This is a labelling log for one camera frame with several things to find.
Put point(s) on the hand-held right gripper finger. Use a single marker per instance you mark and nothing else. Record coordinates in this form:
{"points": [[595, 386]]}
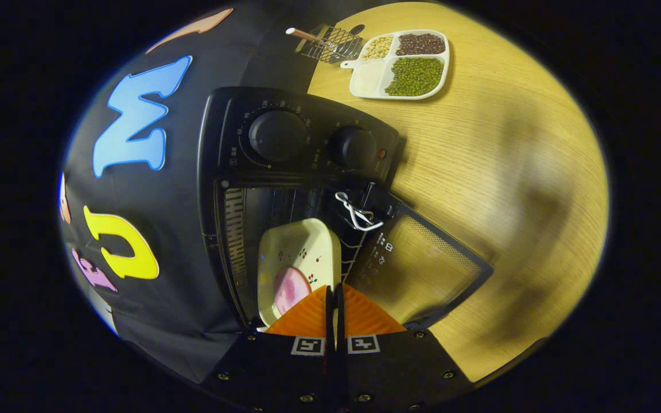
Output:
{"points": [[330, 321], [341, 321]]}

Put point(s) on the pink round food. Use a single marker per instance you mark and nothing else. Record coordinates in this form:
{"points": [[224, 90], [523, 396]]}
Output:
{"points": [[290, 289]]}

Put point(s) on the cream cherry print plate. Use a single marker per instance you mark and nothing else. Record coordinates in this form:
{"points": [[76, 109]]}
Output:
{"points": [[302, 246]]}

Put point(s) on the black electric oven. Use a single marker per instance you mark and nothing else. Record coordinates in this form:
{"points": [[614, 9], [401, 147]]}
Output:
{"points": [[319, 172]]}

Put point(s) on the black backdrop cloth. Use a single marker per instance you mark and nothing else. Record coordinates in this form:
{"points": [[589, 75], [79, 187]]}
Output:
{"points": [[181, 189]]}

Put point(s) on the white divided bean tray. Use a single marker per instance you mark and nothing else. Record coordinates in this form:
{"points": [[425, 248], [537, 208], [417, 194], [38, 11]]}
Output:
{"points": [[413, 74]]}

